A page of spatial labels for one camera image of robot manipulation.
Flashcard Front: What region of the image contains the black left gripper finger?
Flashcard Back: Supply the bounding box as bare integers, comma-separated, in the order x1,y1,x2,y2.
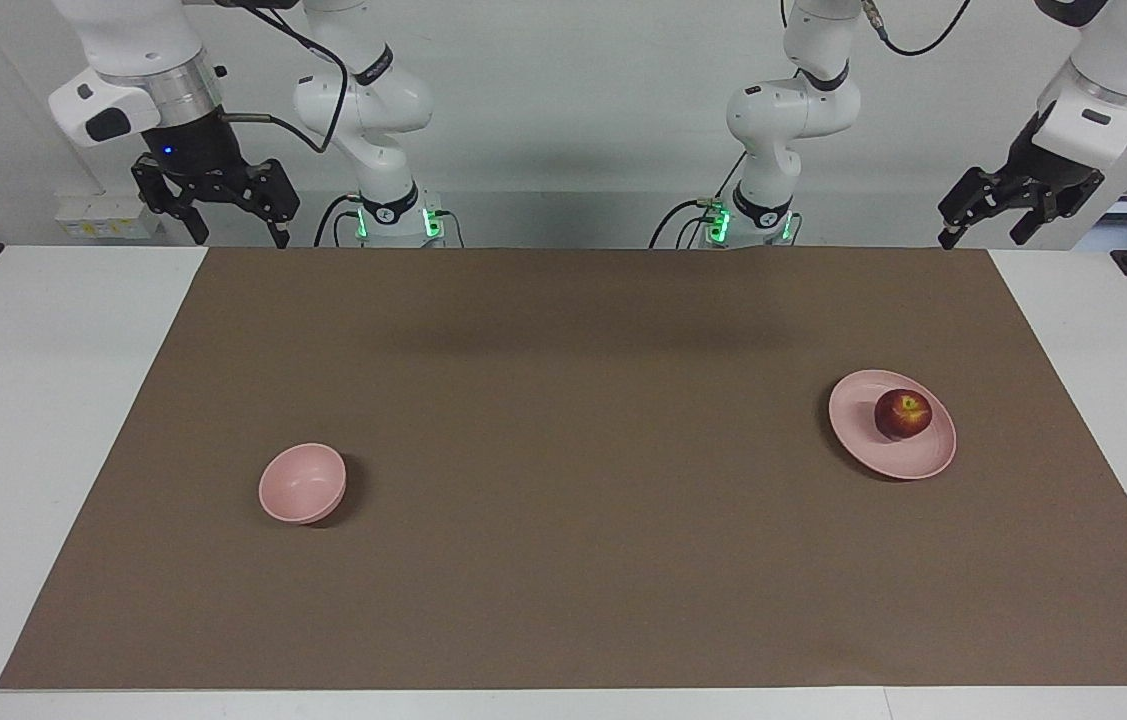
1009,188,1076,247
938,165,1016,251

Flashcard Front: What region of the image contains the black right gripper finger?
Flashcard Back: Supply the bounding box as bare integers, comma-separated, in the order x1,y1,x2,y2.
131,155,209,246
233,160,301,249

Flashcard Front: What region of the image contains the red apple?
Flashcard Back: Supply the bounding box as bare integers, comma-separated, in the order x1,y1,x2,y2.
874,388,933,442

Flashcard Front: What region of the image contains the pink plate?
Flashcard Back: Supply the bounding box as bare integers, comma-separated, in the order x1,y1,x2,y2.
828,369,958,481

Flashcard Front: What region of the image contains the pink bowl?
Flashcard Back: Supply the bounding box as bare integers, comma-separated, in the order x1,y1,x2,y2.
258,443,348,525

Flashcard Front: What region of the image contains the brown table mat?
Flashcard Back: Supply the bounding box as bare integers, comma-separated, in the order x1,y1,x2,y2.
0,248,1127,691

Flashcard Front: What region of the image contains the white wall socket box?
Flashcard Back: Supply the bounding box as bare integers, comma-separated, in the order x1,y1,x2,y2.
55,195,164,241

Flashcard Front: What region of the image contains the black base cable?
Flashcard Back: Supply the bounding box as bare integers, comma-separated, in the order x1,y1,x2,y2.
650,197,724,249
313,194,364,248

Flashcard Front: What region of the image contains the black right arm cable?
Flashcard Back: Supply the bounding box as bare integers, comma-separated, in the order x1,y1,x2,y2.
213,0,351,155

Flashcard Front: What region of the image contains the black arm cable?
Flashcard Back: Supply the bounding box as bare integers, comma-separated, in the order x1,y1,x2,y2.
861,0,972,57
213,0,351,155

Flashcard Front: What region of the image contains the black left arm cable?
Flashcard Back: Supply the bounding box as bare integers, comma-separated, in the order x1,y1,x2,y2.
861,0,972,57

